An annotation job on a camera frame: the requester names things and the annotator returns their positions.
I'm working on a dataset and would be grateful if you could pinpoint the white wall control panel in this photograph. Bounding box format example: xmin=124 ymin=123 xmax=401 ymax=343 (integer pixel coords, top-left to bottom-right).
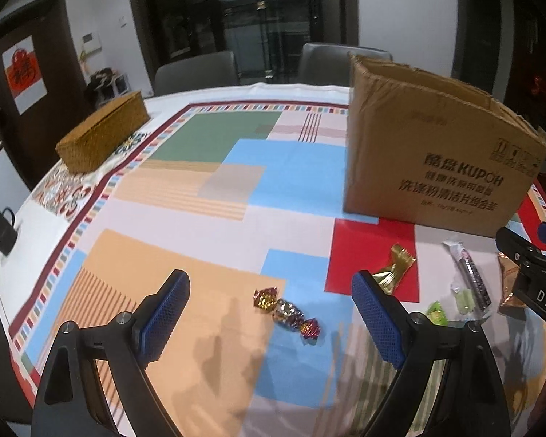
xmin=81 ymin=32 xmax=103 ymax=54

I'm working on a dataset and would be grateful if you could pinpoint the glass sliding door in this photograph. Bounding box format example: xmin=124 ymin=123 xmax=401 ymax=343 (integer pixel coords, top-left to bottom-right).
xmin=127 ymin=0 xmax=360 ymax=85

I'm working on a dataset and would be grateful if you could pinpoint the long black snack packet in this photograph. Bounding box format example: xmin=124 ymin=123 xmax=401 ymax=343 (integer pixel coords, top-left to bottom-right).
xmin=443 ymin=239 xmax=493 ymax=314

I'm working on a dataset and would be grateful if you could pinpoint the black mug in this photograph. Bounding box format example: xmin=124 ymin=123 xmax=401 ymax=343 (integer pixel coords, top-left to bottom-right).
xmin=0 ymin=208 xmax=19 ymax=256

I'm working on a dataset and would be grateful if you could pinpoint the grey dining chair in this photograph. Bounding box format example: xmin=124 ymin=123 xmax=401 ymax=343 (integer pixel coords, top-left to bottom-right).
xmin=297 ymin=43 xmax=394 ymax=88
xmin=154 ymin=50 xmax=238 ymax=97

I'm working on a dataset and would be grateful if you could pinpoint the colourful patchwork tablecloth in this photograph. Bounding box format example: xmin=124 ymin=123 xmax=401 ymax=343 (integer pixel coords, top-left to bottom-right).
xmin=9 ymin=98 xmax=546 ymax=437

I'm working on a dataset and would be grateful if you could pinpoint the dark wooden door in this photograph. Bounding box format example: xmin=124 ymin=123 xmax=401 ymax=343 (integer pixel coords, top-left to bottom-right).
xmin=0 ymin=0 xmax=94 ymax=192

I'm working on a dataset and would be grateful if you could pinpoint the gold snack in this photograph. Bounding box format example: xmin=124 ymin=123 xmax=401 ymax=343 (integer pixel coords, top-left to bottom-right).
xmin=372 ymin=244 xmax=416 ymax=295

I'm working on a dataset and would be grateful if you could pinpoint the foil candy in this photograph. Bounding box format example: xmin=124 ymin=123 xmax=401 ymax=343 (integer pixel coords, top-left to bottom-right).
xmin=253 ymin=287 xmax=278 ymax=314
xmin=300 ymin=319 xmax=322 ymax=344
xmin=273 ymin=299 xmax=305 ymax=330

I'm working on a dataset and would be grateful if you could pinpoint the brown crisp bag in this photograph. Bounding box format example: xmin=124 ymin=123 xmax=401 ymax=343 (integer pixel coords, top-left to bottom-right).
xmin=497 ymin=252 xmax=529 ymax=316

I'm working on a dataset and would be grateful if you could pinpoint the brown cardboard box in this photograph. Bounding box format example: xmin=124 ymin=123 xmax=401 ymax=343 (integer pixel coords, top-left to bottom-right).
xmin=344 ymin=52 xmax=546 ymax=238

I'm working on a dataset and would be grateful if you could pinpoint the white shoe rack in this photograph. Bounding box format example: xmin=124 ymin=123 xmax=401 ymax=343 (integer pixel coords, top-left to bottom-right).
xmin=86 ymin=67 xmax=129 ymax=111

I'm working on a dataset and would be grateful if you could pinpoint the red paper door poster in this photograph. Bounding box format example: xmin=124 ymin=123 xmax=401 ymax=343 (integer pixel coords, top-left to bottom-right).
xmin=2 ymin=35 xmax=47 ymax=115

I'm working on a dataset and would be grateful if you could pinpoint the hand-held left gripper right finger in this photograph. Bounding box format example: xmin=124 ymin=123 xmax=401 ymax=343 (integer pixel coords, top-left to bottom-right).
xmin=351 ymin=270 xmax=511 ymax=437

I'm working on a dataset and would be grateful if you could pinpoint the woven straw box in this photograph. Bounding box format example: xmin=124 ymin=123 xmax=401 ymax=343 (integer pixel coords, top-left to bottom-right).
xmin=55 ymin=91 xmax=150 ymax=174

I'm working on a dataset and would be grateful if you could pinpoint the pale green mochi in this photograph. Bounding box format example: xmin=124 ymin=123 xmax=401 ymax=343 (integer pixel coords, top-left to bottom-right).
xmin=452 ymin=283 xmax=477 ymax=314

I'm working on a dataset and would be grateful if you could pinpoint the bright green snack packet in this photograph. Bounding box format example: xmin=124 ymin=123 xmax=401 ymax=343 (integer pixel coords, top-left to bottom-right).
xmin=425 ymin=300 xmax=449 ymax=327

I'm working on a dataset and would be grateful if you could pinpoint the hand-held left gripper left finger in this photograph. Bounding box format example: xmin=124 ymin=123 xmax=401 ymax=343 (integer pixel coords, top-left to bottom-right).
xmin=31 ymin=269 xmax=191 ymax=437

